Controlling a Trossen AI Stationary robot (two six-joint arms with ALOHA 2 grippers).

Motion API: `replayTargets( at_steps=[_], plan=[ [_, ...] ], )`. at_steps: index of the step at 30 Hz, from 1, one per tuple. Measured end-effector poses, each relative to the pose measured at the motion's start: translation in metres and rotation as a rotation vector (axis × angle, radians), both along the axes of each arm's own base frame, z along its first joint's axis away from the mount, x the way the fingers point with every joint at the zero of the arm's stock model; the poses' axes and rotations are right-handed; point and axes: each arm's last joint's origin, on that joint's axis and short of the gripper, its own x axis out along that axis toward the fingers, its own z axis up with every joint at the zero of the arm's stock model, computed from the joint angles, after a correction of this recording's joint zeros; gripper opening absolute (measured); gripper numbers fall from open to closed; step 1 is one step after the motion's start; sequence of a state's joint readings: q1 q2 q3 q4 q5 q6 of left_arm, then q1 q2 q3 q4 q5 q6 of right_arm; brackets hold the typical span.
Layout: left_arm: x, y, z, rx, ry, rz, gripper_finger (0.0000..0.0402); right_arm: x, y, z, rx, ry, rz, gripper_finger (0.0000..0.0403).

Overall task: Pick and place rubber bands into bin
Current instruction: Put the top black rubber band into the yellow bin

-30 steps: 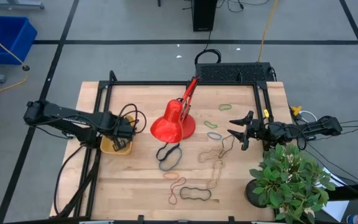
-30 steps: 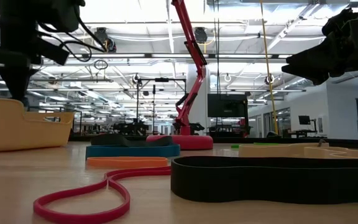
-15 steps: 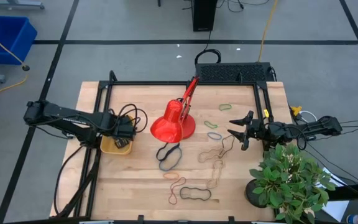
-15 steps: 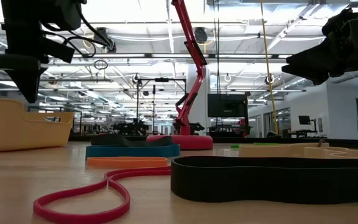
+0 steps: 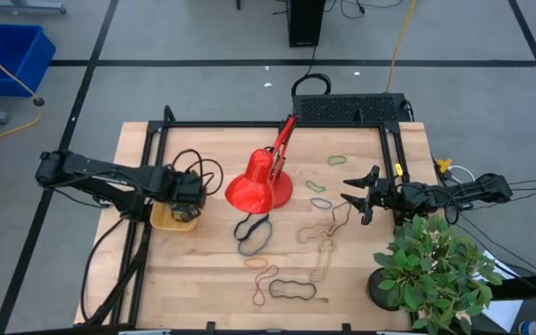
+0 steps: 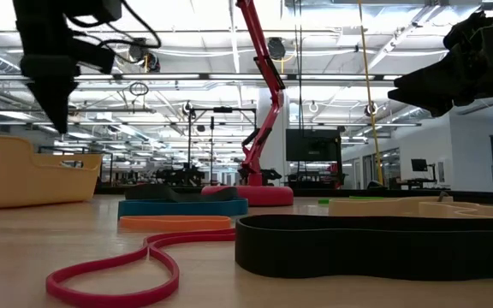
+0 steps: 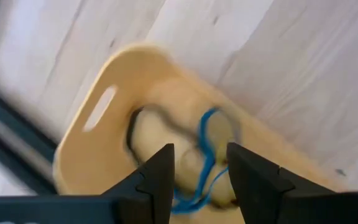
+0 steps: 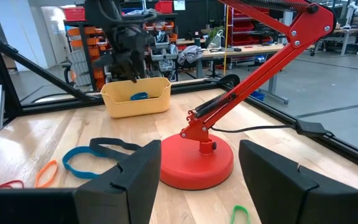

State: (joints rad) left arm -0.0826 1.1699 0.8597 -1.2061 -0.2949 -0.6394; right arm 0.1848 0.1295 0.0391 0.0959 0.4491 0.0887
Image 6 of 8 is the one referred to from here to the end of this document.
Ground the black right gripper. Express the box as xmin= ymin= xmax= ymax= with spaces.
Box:
xmin=387 ymin=11 xmax=493 ymax=118

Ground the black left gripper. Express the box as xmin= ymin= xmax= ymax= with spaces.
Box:
xmin=19 ymin=38 xmax=117 ymax=134

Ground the dark grey rubber band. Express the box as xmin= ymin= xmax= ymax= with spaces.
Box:
xmin=124 ymin=183 xmax=240 ymax=204

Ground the green rubber band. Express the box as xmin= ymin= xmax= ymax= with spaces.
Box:
xmin=318 ymin=195 xmax=384 ymax=204

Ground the wide blue rubber band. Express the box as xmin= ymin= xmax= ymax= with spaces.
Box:
xmin=117 ymin=197 xmax=250 ymax=219

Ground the orange rubber band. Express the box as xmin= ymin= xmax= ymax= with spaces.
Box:
xmin=118 ymin=215 xmax=233 ymax=233

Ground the wide black rubber band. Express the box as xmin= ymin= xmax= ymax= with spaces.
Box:
xmin=235 ymin=214 xmax=493 ymax=282

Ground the thin red rubber band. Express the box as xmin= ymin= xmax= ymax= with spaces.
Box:
xmin=45 ymin=228 xmax=237 ymax=308

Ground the yellow plastic bin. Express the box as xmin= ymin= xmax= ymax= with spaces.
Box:
xmin=0 ymin=134 xmax=104 ymax=210

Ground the red desk lamp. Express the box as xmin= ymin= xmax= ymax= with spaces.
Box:
xmin=201 ymin=0 xmax=294 ymax=207

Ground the yellow hanging cable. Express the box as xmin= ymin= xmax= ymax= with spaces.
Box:
xmin=357 ymin=0 xmax=384 ymax=185

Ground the ceiling cable reel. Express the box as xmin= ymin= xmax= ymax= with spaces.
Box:
xmin=267 ymin=37 xmax=287 ymax=61
xmin=128 ymin=37 xmax=162 ymax=74

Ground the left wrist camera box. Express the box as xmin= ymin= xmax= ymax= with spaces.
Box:
xmin=64 ymin=0 xmax=123 ymax=25

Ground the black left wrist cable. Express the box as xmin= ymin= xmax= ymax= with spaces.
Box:
xmin=70 ymin=0 xmax=163 ymax=50

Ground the black background rig frame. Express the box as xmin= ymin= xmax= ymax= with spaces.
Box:
xmin=187 ymin=106 xmax=258 ymax=186

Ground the black table frame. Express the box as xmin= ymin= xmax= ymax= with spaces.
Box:
xmin=94 ymin=185 xmax=493 ymax=206

